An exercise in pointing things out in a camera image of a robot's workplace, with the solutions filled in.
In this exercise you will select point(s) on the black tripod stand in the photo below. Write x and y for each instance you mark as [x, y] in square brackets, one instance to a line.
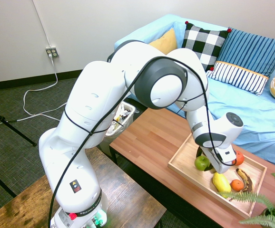
[13, 129]

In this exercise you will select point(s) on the small orange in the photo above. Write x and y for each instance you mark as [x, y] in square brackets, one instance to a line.
[237, 185]

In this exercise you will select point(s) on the black white checkered pillow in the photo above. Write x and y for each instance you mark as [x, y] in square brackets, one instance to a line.
[201, 45]

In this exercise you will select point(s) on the green apple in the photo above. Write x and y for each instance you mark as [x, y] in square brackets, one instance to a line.
[201, 163]

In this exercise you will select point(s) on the white trash bag liner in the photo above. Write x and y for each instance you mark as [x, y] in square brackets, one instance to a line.
[122, 109]

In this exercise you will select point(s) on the light blue covered sofa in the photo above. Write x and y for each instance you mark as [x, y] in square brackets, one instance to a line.
[247, 114]

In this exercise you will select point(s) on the rustic brown robot table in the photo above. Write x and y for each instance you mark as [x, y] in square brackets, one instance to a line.
[123, 190]

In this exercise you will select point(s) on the blue striped pillow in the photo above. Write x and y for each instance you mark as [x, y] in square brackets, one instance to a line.
[251, 52]

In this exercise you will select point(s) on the mustard yellow pillow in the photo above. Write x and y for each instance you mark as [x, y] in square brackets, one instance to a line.
[166, 42]

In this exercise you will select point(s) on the overripe brown banana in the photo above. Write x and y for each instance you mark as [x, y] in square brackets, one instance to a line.
[246, 178]

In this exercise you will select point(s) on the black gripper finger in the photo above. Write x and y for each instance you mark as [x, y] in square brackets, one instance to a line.
[199, 152]
[209, 169]

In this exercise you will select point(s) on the yellow mango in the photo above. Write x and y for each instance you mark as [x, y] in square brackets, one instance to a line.
[220, 182]

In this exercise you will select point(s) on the reddish wooden coffee table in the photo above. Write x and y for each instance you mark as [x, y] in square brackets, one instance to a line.
[147, 137]

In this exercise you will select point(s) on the wooden tray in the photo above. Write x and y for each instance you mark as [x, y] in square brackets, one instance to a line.
[185, 156]

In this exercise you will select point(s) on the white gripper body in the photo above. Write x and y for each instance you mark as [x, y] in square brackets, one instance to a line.
[219, 167]

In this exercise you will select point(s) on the red round fruit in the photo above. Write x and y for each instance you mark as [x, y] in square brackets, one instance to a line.
[239, 158]

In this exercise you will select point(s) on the white navy striped pillow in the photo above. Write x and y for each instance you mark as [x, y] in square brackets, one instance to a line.
[237, 76]

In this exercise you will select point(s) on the beige trash bin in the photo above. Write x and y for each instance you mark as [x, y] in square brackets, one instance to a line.
[118, 135]

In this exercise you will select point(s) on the wall power outlet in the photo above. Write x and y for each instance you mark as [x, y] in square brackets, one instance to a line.
[52, 52]

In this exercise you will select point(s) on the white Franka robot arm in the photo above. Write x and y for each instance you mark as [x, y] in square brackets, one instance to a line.
[92, 95]

